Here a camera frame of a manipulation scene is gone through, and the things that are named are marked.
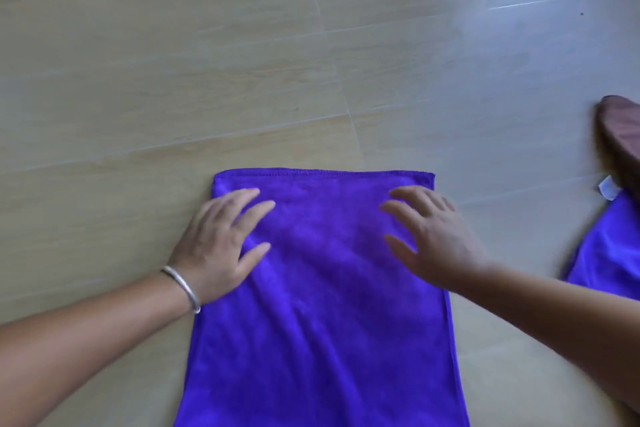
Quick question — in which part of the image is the person's left hand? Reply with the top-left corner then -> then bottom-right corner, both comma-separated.
167,187 -> 277,306

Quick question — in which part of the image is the person's right hand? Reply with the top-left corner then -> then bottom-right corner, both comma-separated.
379,185 -> 493,292

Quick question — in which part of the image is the purple towel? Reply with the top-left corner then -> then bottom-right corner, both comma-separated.
173,169 -> 471,427
562,175 -> 640,302

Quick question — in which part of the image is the brown towel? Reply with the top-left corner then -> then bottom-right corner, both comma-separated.
595,95 -> 640,197

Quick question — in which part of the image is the person's right forearm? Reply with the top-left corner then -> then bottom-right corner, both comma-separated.
449,261 -> 640,418

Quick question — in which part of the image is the person's left forearm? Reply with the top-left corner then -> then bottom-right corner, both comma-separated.
0,271 -> 193,427

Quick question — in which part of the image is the silver bracelet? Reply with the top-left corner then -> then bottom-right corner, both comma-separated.
159,265 -> 202,315

